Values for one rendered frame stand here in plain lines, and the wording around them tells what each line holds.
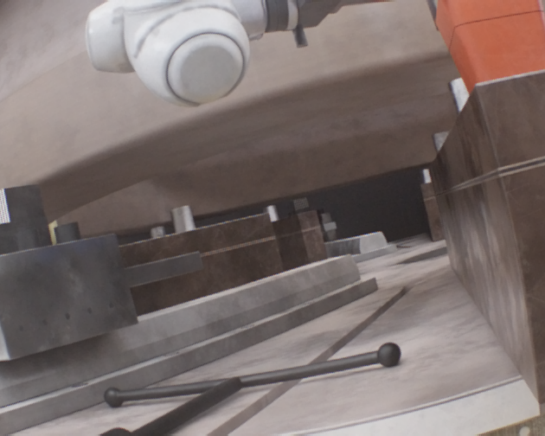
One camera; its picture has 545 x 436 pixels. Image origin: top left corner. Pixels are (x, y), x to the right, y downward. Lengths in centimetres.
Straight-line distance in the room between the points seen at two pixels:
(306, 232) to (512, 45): 408
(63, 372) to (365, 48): 96
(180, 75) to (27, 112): 136
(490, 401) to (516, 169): 36
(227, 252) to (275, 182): 269
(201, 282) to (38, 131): 133
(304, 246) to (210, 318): 270
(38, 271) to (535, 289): 113
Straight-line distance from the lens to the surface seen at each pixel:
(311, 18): 102
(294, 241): 500
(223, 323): 231
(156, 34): 75
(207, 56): 73
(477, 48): 93
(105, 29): 91
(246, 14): 94
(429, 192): 526
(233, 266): 325
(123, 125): 184
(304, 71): 166
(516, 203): 88
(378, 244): 529
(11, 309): 165
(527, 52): 94
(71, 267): 179
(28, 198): 191
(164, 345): 210
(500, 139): 88
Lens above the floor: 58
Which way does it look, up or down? 1 degrees up
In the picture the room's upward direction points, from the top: 14 degrees counter-clockwise
